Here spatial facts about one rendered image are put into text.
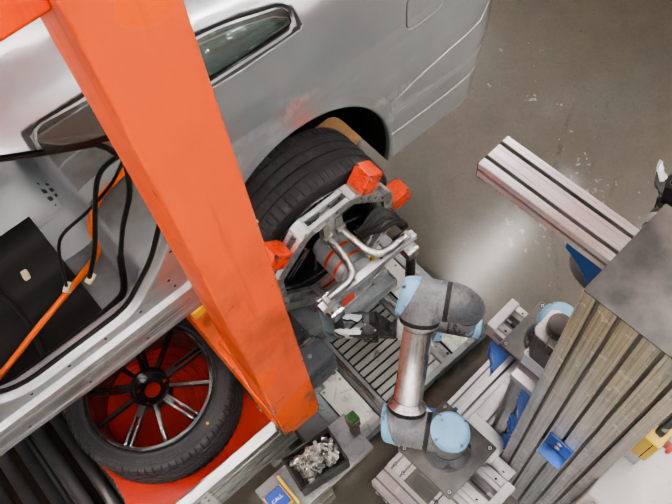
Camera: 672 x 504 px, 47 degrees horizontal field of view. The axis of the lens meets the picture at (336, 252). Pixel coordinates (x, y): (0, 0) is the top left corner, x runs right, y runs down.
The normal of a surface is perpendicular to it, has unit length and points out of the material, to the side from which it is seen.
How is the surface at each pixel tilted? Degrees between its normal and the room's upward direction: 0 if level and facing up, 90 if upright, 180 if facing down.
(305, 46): 80
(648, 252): 0
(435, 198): 0
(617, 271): 0
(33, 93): 39
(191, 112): 90
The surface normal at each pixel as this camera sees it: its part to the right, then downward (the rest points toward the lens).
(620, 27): -0.07, -0.46
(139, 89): 0.65, 0.65
